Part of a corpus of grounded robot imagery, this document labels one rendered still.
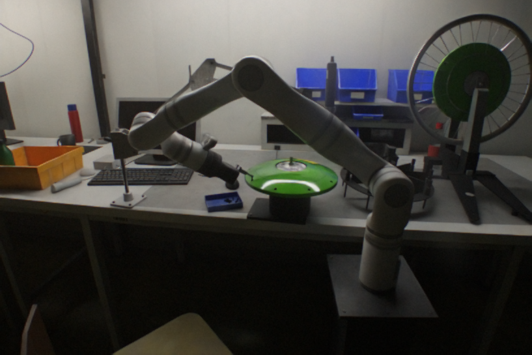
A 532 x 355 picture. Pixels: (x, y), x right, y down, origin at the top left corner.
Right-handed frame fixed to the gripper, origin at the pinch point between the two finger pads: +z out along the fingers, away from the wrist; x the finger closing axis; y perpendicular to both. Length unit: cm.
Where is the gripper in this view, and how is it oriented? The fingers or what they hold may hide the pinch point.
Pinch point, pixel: (252, 176)
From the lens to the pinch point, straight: 91.9
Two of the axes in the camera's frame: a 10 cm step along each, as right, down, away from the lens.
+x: 4.6, 2.7, -8.5
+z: 7.3, 4.3, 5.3
